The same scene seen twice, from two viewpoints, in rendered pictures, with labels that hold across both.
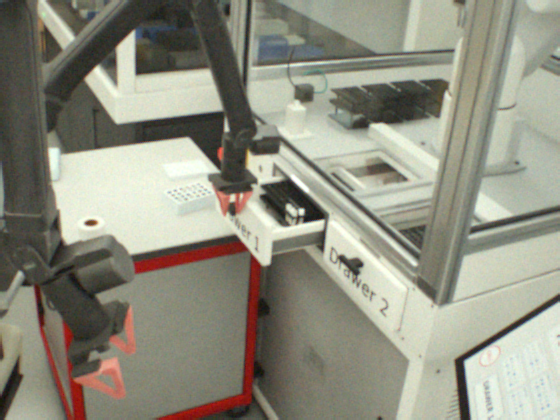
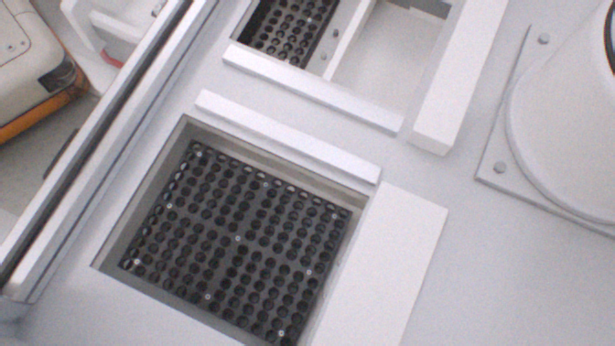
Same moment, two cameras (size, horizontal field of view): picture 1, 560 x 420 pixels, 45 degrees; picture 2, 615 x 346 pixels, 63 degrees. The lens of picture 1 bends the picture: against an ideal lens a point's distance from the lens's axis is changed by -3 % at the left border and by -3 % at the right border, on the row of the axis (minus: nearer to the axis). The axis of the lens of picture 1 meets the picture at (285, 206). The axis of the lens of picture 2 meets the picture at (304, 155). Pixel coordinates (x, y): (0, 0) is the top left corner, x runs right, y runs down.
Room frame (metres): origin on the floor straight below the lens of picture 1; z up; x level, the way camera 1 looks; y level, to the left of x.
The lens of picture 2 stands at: (1.35, -0.48, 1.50)
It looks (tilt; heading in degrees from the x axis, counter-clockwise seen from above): 69 degrees down; 50
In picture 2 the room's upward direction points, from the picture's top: 5 degrees clockwise
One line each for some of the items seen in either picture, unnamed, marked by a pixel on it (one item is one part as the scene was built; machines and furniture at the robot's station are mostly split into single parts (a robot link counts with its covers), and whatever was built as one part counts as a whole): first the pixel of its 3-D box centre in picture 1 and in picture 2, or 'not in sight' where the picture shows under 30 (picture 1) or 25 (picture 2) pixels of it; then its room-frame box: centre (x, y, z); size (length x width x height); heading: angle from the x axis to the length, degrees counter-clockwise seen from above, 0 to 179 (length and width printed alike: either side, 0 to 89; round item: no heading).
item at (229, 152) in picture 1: (237, 145); not in sight; (1.43, 0.12, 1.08); 0.07 x 0.06 x 0.07; 114
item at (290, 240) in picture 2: not in sight; (240, 243); (1.37, -0.35, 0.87); 0.22 x 0.18 x 0.06; 120
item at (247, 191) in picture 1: (233, 196); not in sight; (1.43, 0.12, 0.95); 0.07 x 0.07 x 0.09; 30
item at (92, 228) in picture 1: (91, 229); not in sight; (1.49, 0.49, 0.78); 0.07 x 0.07 x 0.04
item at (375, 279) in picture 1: (362, 273); not in sight; (1.27, -0.18, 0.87); 0.29 x 0.02 x 0.11; 30
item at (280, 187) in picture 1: (313, 204); (252, 9); (1.57, -0.07, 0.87); 0.22 x 0.18 x 0.06; 120
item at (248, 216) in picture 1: (242, 216); not in sight; (1.47, 0.10, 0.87); 0.29 x 0.02 x 0.11; 30
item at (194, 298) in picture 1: (136, 297); not in sight; (1.74, 0.44, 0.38); 0.62 x 0.58 x 0.76; 30
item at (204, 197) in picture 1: (189, 198); not in sight; (1.70, 0.27, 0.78); 0.12 x 0.08 x 0.04; 132
